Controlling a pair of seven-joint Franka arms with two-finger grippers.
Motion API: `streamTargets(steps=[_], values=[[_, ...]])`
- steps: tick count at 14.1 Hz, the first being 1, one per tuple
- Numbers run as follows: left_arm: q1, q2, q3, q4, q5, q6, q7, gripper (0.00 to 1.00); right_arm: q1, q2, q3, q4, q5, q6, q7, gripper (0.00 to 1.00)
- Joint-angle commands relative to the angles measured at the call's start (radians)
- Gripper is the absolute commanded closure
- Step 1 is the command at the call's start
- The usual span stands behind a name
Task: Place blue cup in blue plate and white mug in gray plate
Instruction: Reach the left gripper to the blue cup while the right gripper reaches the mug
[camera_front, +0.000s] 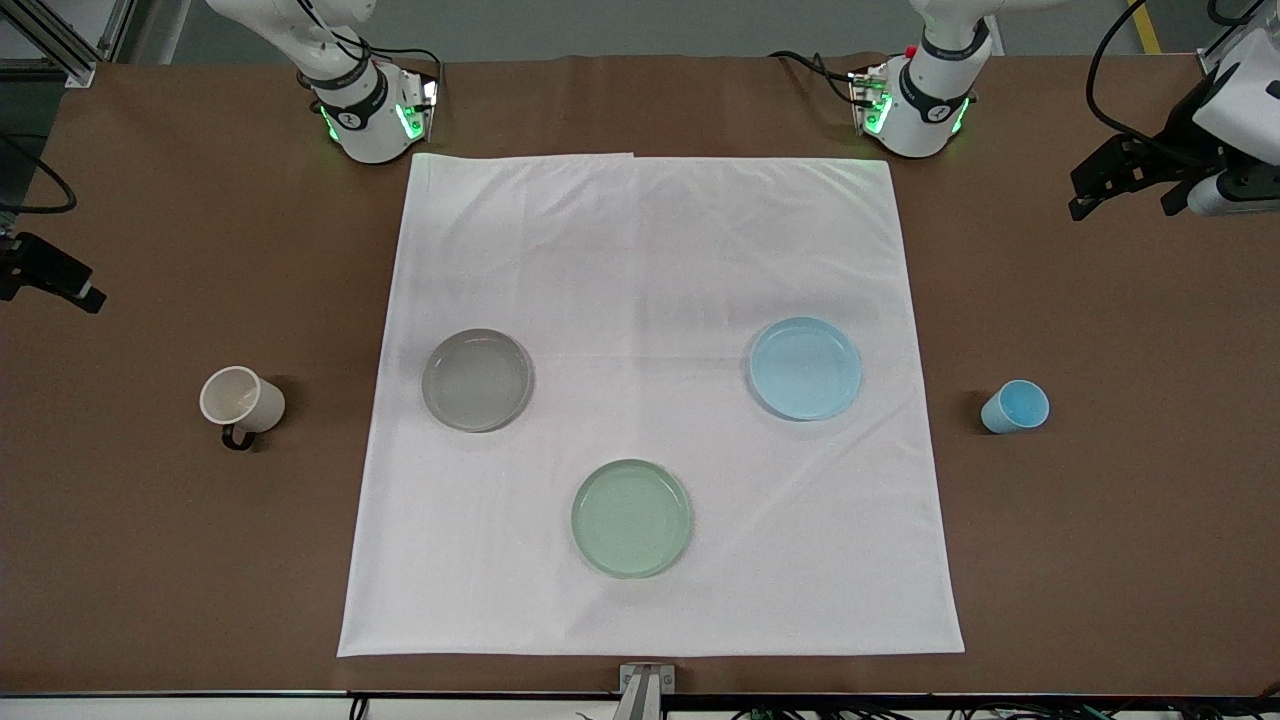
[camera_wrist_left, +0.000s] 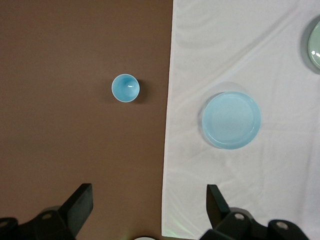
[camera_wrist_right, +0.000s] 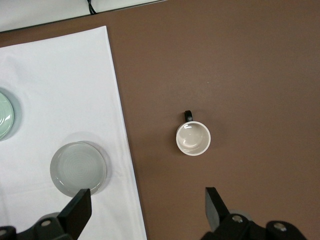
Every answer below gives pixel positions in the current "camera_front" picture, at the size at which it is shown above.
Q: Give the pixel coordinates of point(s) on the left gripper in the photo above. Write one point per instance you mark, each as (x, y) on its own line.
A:
(1178, 147)

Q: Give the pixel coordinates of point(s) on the light blue cup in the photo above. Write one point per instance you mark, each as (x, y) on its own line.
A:
(1015, 408)

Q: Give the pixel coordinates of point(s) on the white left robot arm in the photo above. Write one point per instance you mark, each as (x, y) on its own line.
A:
(925, 110)

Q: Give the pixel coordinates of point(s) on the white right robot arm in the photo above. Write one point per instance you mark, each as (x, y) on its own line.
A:
(365, 120)

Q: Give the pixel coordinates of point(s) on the light blue round plate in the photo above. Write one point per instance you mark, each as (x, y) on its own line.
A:
(805, 368)

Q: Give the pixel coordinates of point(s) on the gray round plate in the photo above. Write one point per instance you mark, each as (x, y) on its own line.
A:
(477, 380)

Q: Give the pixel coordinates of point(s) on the pale green round plate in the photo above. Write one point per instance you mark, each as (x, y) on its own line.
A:
(632, 518)

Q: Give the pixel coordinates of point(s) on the black table edge strip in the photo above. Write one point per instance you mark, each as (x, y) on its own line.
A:
(200, 694)

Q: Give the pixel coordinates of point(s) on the white square cloth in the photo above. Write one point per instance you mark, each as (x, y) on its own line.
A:
(640, 260)

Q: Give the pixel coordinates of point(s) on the aluminium frame profile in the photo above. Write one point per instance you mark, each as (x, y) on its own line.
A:
(70, 60)
(1215, 60)

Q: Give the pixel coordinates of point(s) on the metal table edge bracket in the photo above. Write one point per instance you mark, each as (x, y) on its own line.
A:
(645, 690)

